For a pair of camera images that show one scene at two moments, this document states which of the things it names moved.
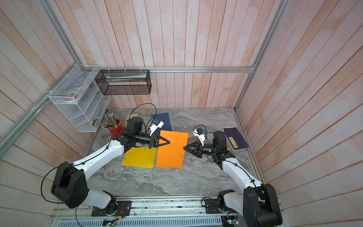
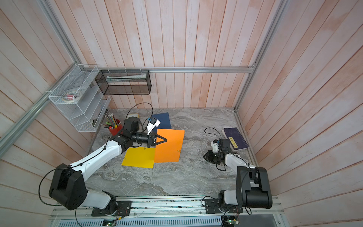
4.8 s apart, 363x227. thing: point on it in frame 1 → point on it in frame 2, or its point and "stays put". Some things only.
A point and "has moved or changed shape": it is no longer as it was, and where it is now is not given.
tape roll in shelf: [72, 96] stays put
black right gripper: [199, 151] → [209, 156]
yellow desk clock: [129, 117] stays put
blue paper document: [165, 117] stays put
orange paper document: [172, 155] has moved or changed shape
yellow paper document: [140, 157] stays put
